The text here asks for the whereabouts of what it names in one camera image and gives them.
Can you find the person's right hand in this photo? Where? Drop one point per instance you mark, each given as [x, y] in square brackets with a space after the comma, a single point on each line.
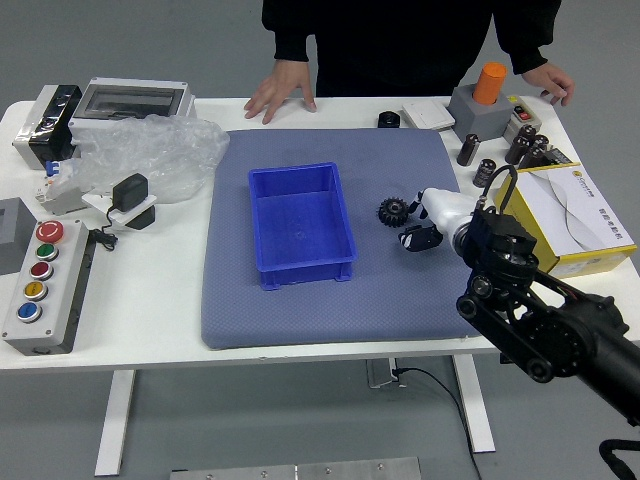
[285, 85]

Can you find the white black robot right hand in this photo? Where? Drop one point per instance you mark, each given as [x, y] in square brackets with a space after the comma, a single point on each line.
[447, 207]

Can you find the person's left hand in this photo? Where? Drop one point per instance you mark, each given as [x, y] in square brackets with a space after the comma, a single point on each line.
[552, 80]

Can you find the big black gear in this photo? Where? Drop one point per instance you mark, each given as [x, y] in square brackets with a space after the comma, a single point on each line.
[391, 212]

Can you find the blue plastic box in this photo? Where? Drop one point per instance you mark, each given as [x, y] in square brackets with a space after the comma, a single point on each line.
[300, 225]

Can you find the person's right forearm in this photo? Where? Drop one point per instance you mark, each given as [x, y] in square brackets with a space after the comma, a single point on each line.
[292, 35]

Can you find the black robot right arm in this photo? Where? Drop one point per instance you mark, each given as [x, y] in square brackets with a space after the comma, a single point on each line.
[555, 335]

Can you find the person's left forearm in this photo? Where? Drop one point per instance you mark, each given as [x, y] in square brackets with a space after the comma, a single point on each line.
[527, 40]

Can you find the white distribution box clear lid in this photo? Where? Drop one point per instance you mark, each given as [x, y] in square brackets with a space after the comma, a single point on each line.
[130, 100]

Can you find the grey under-table box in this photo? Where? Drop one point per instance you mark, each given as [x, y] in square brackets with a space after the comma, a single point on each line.
[380, 374]

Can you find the grey black junction box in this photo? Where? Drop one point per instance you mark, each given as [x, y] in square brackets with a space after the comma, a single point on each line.
[45, 125]

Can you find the grey square box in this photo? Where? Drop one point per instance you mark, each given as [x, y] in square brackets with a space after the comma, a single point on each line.
[12, 235]

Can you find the grey five-button control box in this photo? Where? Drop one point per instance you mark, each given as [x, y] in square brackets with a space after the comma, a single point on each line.
[55, 295]

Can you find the dark cylindrical capacitor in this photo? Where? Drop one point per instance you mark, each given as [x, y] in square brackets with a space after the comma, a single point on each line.
[519, 145]
[483, 173]
[468, 150]
[534, 152]

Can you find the orange cylinder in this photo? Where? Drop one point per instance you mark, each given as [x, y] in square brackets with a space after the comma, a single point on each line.
[490, 82]

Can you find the small black labelled component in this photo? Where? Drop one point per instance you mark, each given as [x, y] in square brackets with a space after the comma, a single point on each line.
[559, 156]

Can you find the grey block holder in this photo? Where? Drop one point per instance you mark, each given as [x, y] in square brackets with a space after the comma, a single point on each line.
[475, 117]

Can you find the small black round part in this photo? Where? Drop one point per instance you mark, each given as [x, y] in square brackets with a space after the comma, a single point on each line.
[388, 119]

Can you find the person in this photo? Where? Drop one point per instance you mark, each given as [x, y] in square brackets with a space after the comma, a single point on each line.
[400, 45]

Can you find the yellow white carton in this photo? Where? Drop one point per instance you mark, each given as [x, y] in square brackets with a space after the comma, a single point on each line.
[575, 210]

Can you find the blue-grey mat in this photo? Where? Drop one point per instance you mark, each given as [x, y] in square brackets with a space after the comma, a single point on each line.
[350, 315]

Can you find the clear plastic bag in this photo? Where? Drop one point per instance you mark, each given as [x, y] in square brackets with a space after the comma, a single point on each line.
[145, 150]

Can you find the black power adapter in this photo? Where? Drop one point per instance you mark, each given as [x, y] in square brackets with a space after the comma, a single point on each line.
[129, 191]

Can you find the white table leg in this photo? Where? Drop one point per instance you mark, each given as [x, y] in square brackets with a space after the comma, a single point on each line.
[475, 410]
[114, 425]

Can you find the white blue circuit breaker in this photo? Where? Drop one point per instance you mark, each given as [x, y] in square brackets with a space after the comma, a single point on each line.
[55, 192]

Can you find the grey metal plate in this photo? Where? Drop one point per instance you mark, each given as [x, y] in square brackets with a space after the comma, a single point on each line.
[295, 471]

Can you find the grey red-button switch box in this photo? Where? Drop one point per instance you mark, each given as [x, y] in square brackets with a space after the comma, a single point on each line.
[523, 116]

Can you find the white wall switch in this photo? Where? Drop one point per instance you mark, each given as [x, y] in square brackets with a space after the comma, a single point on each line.
[427, 114]

